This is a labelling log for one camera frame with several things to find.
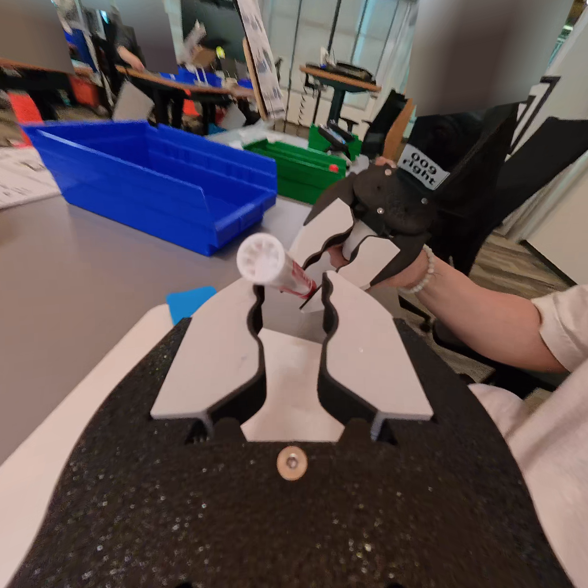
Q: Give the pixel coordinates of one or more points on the large black screen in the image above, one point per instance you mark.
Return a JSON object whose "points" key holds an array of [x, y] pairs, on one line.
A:
{"points": [[220, 27]]}

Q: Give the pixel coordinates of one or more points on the blue whiteboard eraser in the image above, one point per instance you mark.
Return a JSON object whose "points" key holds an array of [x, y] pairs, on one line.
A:
{"points": [[188, 303]]}

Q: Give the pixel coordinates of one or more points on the orange storage crate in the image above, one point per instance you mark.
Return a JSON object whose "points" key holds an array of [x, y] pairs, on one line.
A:
{"points": [[85, 92]]}

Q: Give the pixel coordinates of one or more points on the blue plastic bin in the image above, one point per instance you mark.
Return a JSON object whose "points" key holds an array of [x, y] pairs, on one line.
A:
{"points": [[138, 193]]}

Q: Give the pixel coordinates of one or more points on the wooden post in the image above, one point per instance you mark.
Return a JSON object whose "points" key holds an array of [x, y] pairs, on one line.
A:
{"points": [[397, 133]]}

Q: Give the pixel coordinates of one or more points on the display board on stand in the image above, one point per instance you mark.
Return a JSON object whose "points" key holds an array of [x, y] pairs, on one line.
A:
{"points": [[266, 69]]}

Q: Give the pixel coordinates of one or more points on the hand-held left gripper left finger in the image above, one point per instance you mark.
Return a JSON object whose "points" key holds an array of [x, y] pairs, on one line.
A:
{"points": [[206, 363]]}

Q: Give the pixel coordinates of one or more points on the printed instruction sheet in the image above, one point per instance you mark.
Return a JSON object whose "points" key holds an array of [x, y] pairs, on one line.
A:
{"points": [[23, 179]]}

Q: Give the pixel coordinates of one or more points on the black bag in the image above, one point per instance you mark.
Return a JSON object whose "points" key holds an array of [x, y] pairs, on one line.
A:
{"points": [[344, 71]]}

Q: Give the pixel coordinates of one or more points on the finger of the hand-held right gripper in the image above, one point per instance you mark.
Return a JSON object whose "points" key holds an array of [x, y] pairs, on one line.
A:
{"points": [[326, 225], [381, 259]]}

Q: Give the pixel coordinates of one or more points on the green plastic bin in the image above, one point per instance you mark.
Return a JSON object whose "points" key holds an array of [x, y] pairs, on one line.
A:
{"points": [[298, 174]]}

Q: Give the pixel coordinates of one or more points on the wooden standing desk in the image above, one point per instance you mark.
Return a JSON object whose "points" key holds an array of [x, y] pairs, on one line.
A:
{"points": [[340, 80]]}

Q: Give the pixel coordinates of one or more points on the grey leaning panel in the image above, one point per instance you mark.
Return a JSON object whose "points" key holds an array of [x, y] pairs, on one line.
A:
{"points": [[133, 103]]}

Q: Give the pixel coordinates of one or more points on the red whiteboard marker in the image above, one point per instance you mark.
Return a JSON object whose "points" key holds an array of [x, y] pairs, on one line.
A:
{"points": [[262, 257]]}

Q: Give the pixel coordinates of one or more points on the white whiteboard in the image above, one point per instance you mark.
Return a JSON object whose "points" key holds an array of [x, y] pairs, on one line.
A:
{"points": [[36, 496]]}

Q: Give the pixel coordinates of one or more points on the person's right forearm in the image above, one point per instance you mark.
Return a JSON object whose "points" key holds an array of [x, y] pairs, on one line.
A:
{"points": [[487, 312]]}

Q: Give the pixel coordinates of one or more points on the blue storage bin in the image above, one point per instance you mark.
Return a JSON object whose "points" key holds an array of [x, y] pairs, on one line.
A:
{"points": [[193, 76]]}

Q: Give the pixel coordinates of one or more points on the person's right hand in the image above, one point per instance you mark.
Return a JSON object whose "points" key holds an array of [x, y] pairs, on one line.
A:
{"points": [[413, 275]]}

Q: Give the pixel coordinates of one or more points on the wooden office desk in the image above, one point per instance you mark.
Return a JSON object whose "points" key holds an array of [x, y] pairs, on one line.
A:
{"points": [[183, 87]]}

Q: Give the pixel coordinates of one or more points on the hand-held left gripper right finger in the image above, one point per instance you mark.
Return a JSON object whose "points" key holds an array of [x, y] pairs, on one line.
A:
{"points": [[376, 363]]}

